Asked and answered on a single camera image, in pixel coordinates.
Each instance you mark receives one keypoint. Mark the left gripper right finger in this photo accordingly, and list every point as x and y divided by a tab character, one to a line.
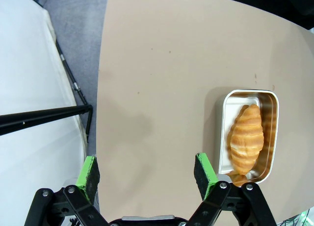
204	177

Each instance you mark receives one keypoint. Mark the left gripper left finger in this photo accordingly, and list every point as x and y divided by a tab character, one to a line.
88	177

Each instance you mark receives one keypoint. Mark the rectangular steel container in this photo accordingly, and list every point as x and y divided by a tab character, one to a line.
225	128

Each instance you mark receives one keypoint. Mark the golden croissant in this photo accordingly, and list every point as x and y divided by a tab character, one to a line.
246	137

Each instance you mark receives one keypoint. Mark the black tripod stand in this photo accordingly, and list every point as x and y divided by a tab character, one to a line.
36	117

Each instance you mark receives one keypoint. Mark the white side panel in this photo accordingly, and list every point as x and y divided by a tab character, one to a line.
29	76

